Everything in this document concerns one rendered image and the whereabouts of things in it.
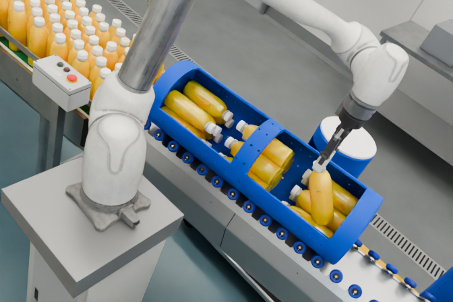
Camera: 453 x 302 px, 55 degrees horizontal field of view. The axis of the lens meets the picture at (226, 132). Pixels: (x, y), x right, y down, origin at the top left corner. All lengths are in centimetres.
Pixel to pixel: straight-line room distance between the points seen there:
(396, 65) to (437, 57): 278
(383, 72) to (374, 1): 373
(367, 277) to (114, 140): 104
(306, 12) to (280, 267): 94
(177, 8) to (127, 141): 35
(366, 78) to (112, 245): 80
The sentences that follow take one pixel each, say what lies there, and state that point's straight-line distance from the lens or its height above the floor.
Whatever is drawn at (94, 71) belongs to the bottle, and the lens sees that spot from 178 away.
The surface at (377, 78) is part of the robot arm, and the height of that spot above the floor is 163.
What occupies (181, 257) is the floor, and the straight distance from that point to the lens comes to 256.
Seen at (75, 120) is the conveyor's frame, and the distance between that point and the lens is 186.
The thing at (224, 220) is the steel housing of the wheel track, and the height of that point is 86.
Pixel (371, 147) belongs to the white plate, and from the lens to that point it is 210.
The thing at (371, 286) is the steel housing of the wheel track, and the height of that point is 93.
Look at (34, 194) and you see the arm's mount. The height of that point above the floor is 106.
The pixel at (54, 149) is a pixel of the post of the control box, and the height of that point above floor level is 72.
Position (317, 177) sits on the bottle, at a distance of 141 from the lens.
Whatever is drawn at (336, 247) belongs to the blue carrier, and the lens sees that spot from 146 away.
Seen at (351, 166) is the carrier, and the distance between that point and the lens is 201.
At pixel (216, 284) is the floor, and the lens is 254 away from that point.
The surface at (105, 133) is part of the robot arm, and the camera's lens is 112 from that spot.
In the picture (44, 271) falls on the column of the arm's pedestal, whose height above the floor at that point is 74.
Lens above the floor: 210
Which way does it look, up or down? 38 degrees down
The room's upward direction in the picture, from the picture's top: 24 degrees clockwise
